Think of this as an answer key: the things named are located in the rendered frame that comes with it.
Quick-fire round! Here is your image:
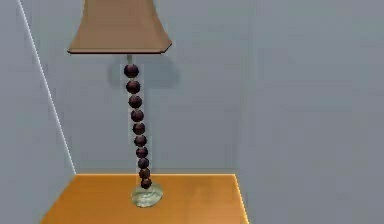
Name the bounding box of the orange wooden side table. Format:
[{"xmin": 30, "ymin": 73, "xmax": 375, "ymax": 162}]
[{"xmin": 39, "ymin": 173, "xmax": 251, "ymax": 224}]

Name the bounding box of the beaded lamp with tan shade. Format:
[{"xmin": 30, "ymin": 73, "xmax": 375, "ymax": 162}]
[{"xmin": 66, "ymin": 0, "xmax": 173, "ymax": 209}]

